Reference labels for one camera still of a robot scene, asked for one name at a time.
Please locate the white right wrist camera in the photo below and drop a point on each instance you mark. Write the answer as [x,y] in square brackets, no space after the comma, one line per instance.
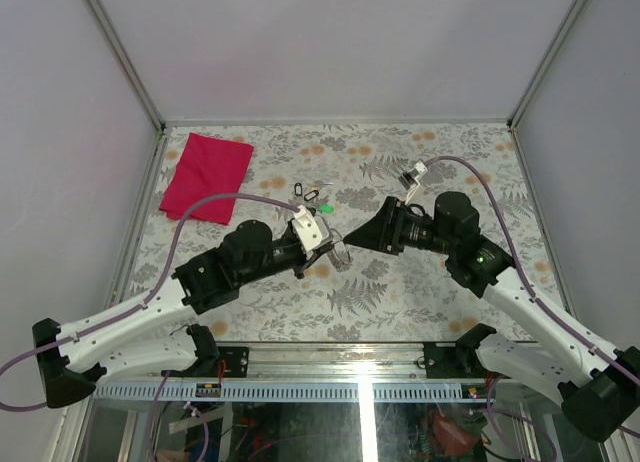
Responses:
[411,180]

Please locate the green key tag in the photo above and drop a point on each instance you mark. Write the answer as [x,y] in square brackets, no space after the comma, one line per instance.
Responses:
[326,209]

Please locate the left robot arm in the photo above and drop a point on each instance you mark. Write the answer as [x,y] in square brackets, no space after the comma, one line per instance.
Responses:
[78,357]

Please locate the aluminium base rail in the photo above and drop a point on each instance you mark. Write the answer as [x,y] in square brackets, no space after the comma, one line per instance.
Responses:
[403,372]

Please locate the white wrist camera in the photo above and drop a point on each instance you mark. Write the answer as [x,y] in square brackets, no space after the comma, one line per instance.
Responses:
[411,180]
[311,231]

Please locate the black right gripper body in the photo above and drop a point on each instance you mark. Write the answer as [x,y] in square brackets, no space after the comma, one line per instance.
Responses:
[420,233]

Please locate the magenta cloth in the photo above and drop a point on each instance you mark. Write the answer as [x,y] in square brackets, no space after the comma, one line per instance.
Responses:
[208,166]

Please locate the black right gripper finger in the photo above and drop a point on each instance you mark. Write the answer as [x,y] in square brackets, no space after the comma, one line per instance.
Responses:
[379,245]
[380,227]

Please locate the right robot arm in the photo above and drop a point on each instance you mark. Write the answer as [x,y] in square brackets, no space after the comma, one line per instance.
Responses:
[595,383]

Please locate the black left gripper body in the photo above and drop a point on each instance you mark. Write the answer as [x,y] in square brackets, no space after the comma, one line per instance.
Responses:
[285,255]

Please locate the large silver keyring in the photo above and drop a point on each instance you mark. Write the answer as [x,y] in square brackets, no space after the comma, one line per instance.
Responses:
[339,254]

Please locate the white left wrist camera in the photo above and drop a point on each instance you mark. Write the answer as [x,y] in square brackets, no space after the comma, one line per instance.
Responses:
[311,231]

